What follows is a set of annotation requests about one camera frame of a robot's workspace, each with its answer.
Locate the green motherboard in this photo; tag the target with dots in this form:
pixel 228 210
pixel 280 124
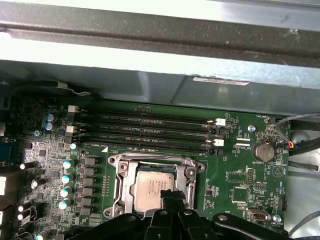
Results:
pixel 225 180

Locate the RAM slot with white latches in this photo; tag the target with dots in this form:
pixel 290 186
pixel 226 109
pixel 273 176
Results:
pixel 150 136
pixel 150 115

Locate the CPU socket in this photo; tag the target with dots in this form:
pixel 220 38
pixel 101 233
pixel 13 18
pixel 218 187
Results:
pixel 194 163

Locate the metal socket cover frame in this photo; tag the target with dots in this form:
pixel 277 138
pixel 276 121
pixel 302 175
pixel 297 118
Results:
pixel 128 190

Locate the silver CPU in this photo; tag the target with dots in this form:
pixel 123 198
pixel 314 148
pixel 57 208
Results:
pixel 147 190

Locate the round coin cell battery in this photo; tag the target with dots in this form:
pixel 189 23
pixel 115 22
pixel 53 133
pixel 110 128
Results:
pixel 263 151

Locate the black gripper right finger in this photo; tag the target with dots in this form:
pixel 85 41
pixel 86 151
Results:
pixel 200 230

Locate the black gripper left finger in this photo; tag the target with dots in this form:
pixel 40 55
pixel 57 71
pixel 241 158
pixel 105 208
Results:
pixel 140 230

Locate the black and grey PC case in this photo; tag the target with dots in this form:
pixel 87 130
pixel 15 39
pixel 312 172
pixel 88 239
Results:
pixel 160 85

